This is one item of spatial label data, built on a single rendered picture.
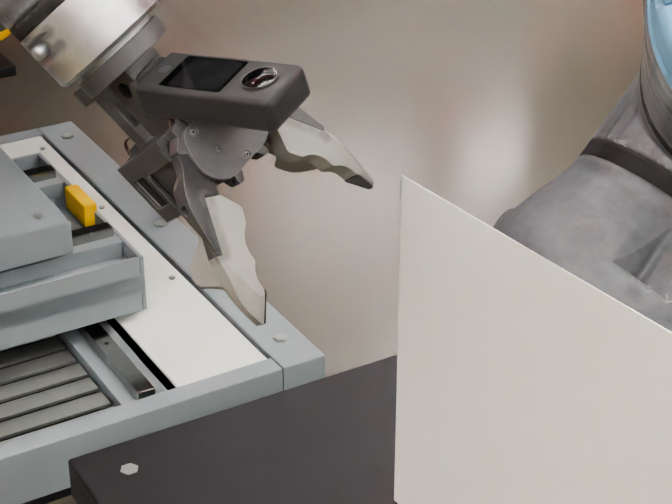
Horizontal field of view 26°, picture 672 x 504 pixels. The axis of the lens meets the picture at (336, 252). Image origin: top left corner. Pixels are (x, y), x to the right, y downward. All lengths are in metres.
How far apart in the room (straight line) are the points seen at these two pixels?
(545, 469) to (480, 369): 0.08
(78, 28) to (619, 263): 0.38
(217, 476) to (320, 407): 0.13
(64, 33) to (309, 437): 0.46
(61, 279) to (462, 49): 1.36
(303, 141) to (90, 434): 0.72
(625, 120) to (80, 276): 0.93
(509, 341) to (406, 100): 1.73
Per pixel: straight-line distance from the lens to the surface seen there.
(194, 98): 0.95
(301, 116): 1.04
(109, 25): 0.97
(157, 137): 1.01
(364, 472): 1.22
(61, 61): 0.98
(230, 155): 0.99
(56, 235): 1.80
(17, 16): 0.98
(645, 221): 0.97
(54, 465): 1.67
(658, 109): 0.93
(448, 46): 2.96
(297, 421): 1.28
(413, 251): 1.05
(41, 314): 1.80
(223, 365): 1.76
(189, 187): 0.97
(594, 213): 0.98
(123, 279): 1.82
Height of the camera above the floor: 1.04
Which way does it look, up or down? 29 degrees down
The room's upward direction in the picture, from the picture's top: straight up
